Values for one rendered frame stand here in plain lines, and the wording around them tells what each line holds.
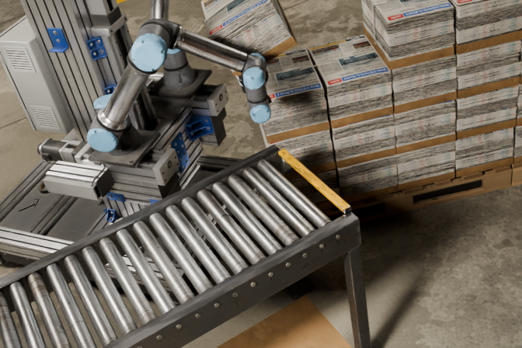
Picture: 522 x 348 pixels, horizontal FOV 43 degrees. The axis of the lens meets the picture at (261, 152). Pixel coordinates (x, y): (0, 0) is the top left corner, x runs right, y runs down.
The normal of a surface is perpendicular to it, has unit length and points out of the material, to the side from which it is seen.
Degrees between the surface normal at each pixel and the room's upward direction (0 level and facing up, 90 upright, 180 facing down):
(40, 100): 90
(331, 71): 1
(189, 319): 90
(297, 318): 0
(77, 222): 0
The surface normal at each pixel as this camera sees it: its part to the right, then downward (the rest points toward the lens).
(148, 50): 0.05, 0.51
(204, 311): 0.50, 0.46
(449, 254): -0.17, -0.78
